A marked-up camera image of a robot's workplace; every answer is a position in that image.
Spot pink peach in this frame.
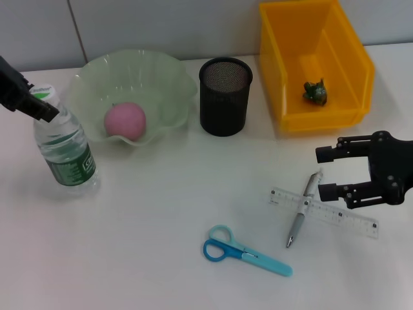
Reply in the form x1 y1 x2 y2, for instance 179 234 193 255
103 102 146 141

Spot silver grey pen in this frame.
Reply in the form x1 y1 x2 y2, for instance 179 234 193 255
286 167 325 249

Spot green translucent wavy fruit plate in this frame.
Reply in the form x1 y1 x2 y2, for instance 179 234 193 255
66 48 198 148

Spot blue scissors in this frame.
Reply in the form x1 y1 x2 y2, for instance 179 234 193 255
203 225 294 277

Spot green plastic wrapper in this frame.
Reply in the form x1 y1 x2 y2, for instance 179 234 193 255
302 77 329 107

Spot yellow plastic bin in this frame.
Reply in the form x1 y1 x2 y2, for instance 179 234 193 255
258 0 376 133

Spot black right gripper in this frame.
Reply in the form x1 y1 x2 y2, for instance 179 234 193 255
315 130 413 209

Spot clear water bottle green label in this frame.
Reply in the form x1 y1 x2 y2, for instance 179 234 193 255
28 83 101 196

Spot black mesh pen holder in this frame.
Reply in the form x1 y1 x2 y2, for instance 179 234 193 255
198 57 254 138

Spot clear plastic ruler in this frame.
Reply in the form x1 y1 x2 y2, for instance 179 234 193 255
267 185 379 240

